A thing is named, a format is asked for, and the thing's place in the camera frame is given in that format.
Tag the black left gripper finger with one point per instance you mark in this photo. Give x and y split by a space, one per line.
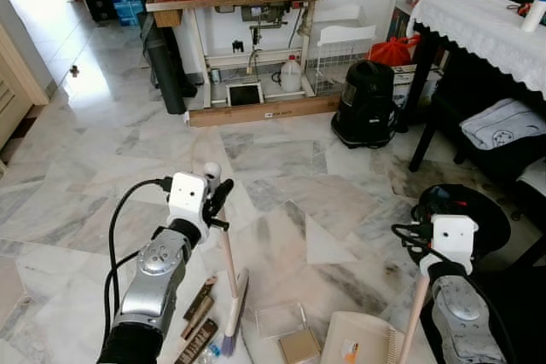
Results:
219 224
223 196

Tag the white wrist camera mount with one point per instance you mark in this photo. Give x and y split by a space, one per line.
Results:
186 195
454 240

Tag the small brown cardboard box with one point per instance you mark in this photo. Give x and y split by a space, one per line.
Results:
299 346

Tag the brown snack wrapper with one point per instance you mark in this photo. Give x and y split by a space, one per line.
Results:
196 320
201 296
196 343

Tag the red plastic bag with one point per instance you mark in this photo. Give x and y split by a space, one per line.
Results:
392 52

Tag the light wooden cabinet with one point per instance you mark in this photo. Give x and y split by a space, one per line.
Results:
17 91

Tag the black tall bag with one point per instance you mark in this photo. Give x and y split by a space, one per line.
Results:
166 66

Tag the black table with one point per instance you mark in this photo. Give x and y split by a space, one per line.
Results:
423 125

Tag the silver grey box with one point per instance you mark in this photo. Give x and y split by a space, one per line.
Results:
533 176

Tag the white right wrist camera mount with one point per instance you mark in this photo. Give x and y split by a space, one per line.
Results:
454 240

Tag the white cup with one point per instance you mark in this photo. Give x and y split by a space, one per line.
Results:
533 14

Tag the black round stool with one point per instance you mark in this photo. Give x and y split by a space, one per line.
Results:
488 215

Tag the black motor under workbench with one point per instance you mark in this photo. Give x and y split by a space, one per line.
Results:
264 14

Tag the clear plastic box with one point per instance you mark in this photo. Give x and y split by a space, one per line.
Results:
280 320

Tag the white framed tablet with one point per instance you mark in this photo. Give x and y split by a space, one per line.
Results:
245 95

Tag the clear plastic bottle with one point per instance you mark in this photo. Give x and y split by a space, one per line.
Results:
210 355

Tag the folded grey cloth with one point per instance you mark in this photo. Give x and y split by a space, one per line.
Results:
503 124

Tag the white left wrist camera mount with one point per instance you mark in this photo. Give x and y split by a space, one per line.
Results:
186 195

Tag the black canister vacuum cleaner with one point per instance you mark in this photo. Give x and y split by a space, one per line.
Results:
365 104

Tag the white plastic jug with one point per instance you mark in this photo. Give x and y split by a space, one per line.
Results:
291 77

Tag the small metal door stopper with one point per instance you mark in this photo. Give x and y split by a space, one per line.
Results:
75 70

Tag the white lace tablecloth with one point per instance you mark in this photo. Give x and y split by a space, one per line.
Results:
482 27

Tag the black chair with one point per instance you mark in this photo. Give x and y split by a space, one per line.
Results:
503 164

